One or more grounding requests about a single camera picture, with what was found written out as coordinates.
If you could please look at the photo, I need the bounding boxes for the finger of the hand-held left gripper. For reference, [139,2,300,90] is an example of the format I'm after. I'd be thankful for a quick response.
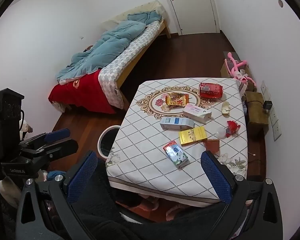
[19,128,71,146]
[19,139,79,161]

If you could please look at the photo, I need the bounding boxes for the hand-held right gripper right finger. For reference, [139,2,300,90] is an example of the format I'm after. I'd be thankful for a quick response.
[201,151,283,240]

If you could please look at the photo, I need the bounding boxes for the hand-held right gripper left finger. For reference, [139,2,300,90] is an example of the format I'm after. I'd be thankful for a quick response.
[15,150,98,240]

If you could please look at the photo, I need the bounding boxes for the white trash bin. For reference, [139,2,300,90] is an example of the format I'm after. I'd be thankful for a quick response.
[97,125,121,159]

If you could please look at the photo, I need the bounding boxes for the yellow snack packet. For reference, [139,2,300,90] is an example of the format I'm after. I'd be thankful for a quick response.
[165,92,189,107]

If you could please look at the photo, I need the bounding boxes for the blue cloth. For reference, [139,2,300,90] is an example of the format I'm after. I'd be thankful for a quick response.
[46,170,67,182]

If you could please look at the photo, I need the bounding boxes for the dark red box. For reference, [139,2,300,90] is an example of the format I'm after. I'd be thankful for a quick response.
[202,138,220,153]

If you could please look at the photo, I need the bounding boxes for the red and green packet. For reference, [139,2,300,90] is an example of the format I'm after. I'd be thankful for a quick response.
[163,140,189,169]

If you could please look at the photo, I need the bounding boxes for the gold box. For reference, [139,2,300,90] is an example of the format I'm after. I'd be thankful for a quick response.
[179,127,207,146]

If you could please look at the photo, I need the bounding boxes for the red blanket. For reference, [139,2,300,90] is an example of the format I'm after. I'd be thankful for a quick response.
[48,70,117,114]

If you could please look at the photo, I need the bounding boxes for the crumpled red wrapper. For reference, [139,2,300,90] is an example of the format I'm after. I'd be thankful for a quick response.
[225,120,241,138]

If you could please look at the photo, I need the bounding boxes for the pink slipper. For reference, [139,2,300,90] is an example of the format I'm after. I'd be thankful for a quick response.
[165,202,191,222]

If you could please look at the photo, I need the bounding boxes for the blue and white box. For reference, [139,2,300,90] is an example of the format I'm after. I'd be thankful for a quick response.
[160,117,196,131]

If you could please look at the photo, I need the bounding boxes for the pink and white box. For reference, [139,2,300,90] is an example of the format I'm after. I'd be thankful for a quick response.
[182,103,212,124]

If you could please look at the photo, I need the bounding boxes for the person's dark clothed legs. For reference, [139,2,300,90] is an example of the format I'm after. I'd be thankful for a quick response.
[72,155,240,240]

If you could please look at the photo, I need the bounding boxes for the wooden stool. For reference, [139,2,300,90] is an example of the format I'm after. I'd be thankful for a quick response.
[244,91,269,132]

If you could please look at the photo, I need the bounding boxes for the white patterned tablecloth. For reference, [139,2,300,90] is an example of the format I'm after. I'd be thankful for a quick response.
[105,77,248,202]

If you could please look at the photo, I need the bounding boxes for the red drink can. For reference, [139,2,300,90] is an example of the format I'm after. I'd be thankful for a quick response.
[198,82,223,99]

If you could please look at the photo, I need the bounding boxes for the wooden bed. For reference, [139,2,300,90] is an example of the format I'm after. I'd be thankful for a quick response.
[49,0,172,114]

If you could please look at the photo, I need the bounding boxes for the cardboard box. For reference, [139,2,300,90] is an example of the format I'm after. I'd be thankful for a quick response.
[220,51,250,79]

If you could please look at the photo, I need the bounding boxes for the light blue duvet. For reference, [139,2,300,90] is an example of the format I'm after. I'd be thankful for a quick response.
[55,10,163,83]

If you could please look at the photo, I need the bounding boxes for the grey checkered bed sheet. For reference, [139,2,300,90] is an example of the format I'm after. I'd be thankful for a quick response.
[99,20,163,109]

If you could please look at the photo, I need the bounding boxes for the pink ribbon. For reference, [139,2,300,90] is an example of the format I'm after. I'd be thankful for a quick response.
[224,52,257,88]

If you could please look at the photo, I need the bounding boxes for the white door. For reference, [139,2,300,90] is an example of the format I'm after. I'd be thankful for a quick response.
[159,0,221,34]

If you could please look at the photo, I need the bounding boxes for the white wall socket panel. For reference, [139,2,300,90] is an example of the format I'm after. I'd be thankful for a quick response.
[268,106,283,142]

